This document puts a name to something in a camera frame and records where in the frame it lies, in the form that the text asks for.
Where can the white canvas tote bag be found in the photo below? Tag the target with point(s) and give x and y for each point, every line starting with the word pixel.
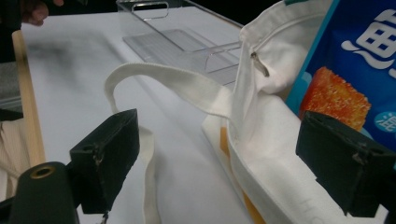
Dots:
pixel 274 130

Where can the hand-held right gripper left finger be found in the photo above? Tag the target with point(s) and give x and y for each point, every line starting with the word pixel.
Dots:
pixel 107 155

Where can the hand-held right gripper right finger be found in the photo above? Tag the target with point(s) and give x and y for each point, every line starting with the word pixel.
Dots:
pixel 339 161

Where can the clear acrylic tray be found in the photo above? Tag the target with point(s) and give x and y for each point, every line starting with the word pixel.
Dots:
pixel 177 40

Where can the blue snack packet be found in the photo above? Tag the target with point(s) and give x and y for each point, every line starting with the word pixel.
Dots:
pixel 348 71

